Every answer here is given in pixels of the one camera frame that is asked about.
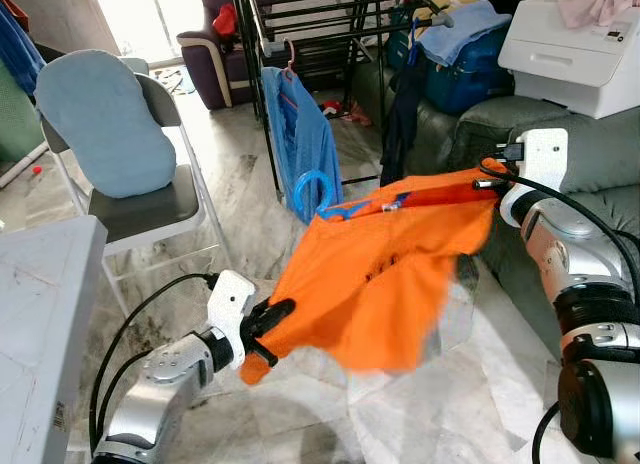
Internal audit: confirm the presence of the orange shirt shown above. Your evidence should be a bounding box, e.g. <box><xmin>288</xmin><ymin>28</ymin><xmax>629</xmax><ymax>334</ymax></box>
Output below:
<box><xmin>240</xmin><ymin>162</ymin><xmax>501</xmax><ymax>385</ymax></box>

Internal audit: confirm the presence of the blue plastic hanger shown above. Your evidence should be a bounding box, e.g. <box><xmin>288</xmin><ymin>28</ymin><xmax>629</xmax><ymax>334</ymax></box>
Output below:
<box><xmin>293</xmin><ymin>169</ymin><xmax>421</xmax><ymax>224</ymax></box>

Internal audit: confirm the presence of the pink clothes hanger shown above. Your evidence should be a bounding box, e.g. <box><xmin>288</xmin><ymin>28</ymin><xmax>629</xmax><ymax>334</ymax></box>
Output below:
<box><xmin>280</xmin><ymin>39</ymin><xmax>299</xmax><ymax>81</ymax></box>

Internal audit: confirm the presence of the blue suitcase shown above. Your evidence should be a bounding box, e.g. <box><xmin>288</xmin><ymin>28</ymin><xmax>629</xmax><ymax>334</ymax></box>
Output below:
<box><xmin>410</xmin><ymin>24</ymin><xmax>511</xmax><ymax>116</ymax></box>

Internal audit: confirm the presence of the dark green leather sofa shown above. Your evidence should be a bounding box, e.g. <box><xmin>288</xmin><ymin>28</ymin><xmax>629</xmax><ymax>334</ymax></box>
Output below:
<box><xmin>350</xmin><ymin>59</ymin><xmax>640</xmax><ymax>361</ymax></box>

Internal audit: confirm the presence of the navy garment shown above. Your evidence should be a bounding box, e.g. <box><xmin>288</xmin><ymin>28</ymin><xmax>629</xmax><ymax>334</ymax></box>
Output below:
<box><xmin>380</xmin><ymin>39</ymin><xmax>431</xmax><ymax>190</ymax></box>

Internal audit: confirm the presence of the white printer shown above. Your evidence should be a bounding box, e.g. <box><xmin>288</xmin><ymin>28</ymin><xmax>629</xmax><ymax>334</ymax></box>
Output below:
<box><xmin>497</xmin><ymin>0</ymin><xmax>640</xmax><ymax>121</ymax></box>

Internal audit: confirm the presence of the light blue cloth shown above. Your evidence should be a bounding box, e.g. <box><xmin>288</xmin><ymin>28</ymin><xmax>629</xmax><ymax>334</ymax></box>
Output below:
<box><xmin>415</xmin><ymin>0</ymin><xmax>514</xmax><ymax>68</ymax></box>

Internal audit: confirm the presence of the grey metal folding chair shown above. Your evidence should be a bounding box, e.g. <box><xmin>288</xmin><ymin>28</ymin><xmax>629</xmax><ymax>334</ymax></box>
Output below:
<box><xmin>40</xmin><ymin>69</ymin><xmax>231</xmax><ymax>317</ymax></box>

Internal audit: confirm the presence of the blue shirt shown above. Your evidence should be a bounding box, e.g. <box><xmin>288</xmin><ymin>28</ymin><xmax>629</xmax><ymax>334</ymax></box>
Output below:
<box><xmin>262</xmin><ymin>66</ymin><xmax>343</xmax><ymax>223</ymax></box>

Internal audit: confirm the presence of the pink cloth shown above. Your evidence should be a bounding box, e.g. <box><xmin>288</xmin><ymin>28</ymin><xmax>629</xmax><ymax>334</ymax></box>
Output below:
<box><xmin>555</xmin><ymin>0</ymin><xmax>640</xmax><ymax>31</ymax></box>

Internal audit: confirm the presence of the white plastic folding table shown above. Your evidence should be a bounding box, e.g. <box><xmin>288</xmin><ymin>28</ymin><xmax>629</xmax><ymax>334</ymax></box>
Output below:
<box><xmin>0</xmin><ymin>216</ymin><xmax>109</xmax><ymax>464</ymax></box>

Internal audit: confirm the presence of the purple armchair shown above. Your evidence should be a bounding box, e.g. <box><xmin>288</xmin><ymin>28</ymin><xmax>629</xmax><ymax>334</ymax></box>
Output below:
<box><xmin>178</xmin><ymin>0</ymin><xmax>261</xmax><ymax>111</ymax></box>

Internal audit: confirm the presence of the blue seat cushion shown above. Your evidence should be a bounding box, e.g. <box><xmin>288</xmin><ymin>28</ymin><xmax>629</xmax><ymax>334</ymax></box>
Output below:
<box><xmin>35</xmin><ymin>49</ymin><xmax>178</xmax><ymax>200</ymax></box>

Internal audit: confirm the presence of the red pillow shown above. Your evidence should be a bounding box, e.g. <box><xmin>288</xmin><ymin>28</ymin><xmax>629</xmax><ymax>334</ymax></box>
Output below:
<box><xmin>212</xmin><ymin>2</ymin><xmax>240</xmax><ymax>38</ymax></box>

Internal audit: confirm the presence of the green storage bin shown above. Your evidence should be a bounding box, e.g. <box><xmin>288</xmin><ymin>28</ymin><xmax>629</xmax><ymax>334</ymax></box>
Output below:
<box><xmin>0</xmin><ymin>59</ymin><xmax>47</xmax><ymax>167</ymax></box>

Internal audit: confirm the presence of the dark blue cloth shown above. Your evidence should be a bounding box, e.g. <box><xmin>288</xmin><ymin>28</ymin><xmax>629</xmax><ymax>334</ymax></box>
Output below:
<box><xmin>0</xmin><ymin>0</ymin><xmax>46</xmax><ymax>95</ymax></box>

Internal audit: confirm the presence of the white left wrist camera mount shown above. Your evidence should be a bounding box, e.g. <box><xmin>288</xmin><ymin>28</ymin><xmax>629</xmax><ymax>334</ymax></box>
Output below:
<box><xmin>205</xmin><ymin>271</ymin><xmax>257</xmax><ymax>371</ymax></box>

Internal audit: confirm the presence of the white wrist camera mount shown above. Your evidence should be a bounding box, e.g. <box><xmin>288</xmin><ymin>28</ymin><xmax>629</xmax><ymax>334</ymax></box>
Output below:
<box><xmin>205</xmin><ymin>271</ymin><xmax>257</xmax><ymax>371</ymax></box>
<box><xmin>520</xmin><ymin>129</ymin><xmax>570</xmax><ymax>194</ymax></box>

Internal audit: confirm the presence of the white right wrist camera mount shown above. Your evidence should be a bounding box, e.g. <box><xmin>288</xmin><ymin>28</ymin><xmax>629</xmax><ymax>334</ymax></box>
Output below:
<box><xmin>520</xmin><ymin>129</ymin><xmax>570</xmax><ymax>194</ymax></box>

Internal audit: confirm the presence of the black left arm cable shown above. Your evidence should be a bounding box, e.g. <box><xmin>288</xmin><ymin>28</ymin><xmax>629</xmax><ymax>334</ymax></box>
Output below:
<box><xmin>100</xmin><ymin>349</ymin><xmax>163</xmax><ymax>427</ymax></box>
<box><xmin>88</xmin><ymin>272</ymin><xmax>217</xmax><ymax>451</ymax></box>

